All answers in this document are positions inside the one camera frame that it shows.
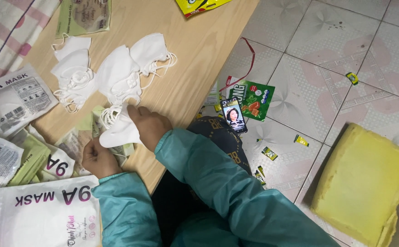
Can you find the clear mask packet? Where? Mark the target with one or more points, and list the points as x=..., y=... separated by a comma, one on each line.
x=71, y=144

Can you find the red plastic strip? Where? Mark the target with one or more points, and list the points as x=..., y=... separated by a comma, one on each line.
x=251, y=61

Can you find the person's dark patterned trousers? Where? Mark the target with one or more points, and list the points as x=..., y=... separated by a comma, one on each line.
x=220, y=137

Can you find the white mask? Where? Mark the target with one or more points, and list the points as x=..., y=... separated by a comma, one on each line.
x=120, y=132

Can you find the white red torn wrapper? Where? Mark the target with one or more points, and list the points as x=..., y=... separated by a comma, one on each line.
x=231, y=81

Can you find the person's right hand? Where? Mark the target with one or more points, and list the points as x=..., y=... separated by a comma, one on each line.
x=153, y=127

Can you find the large white mask packet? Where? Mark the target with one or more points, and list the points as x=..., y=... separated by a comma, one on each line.
x=45, y=216

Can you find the person's left fingers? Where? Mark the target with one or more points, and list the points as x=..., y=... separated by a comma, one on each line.
x=88, y=149

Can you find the yellow snack packet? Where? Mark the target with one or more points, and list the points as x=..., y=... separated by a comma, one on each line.
x=199, y=5

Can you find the person's left hand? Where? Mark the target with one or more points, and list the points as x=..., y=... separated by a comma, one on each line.
x=98, y=163

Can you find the white mask packet grey label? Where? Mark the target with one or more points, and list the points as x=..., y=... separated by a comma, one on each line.
x=14, y=99

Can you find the pink striped blanket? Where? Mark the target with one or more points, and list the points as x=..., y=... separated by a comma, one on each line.
x=4, y=31

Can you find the small white mask packet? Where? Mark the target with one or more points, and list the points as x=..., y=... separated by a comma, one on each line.
x=60, y=166

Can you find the person's right fingers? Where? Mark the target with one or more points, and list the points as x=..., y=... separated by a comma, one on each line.
x=137, y=111

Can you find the yellow green candy wrapper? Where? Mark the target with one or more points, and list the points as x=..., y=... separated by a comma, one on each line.
x=352, y=78
x=261, y=170
x=301, y=140
x=269, y=153
x=259, y=178

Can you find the stack of green mask packets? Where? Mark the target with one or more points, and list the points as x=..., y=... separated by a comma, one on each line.
x=31, y=157

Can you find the light green mask packet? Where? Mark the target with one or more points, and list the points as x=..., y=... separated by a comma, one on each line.
x=95, y=121

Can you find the pile of white masks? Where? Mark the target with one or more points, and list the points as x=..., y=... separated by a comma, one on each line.
x=117, y=73

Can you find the green mask packet brown circle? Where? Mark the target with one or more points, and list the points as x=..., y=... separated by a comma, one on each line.
x=83, y=17

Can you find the yellow foam cushion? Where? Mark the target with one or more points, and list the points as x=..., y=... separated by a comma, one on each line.
x=360, y=185

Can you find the black smartphone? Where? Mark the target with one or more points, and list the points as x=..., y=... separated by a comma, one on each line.
x=233, y=115

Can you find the pale green wrapper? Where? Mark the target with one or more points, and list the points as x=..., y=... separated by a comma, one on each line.
x=213, y=94

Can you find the green candy bag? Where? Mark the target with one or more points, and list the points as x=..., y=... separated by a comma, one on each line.
x=257, y=99

